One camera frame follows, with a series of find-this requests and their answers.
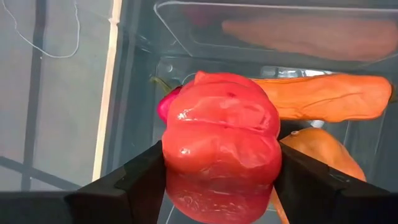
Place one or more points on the orange bell pepper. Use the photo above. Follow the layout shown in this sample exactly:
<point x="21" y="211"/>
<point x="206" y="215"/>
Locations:
<point x="323" y="152"/>

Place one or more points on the clear plastic bin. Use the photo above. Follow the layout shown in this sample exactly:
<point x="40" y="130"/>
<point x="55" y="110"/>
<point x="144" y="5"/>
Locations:
<point x="217" y="46"/>

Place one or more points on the long orange carrot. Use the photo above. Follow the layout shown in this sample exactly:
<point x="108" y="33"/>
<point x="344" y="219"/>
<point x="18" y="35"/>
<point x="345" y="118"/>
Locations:
<point x="323" y="98"/>

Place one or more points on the red bell pepper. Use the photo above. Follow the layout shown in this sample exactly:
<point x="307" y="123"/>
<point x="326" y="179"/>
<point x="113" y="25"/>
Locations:
<point x="220" y="149"/>

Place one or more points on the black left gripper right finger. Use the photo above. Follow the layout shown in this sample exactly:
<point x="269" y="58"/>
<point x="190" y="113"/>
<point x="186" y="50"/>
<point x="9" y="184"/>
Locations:
<point x="326" y="199"/>

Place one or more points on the small red round vegetable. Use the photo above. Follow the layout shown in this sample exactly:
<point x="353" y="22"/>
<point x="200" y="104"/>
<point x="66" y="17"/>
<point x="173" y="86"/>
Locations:
<point x="166" y="104"/>

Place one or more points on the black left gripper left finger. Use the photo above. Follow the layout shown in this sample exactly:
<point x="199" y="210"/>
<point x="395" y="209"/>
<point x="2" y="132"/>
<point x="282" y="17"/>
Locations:
<point x="93" y="205"/>

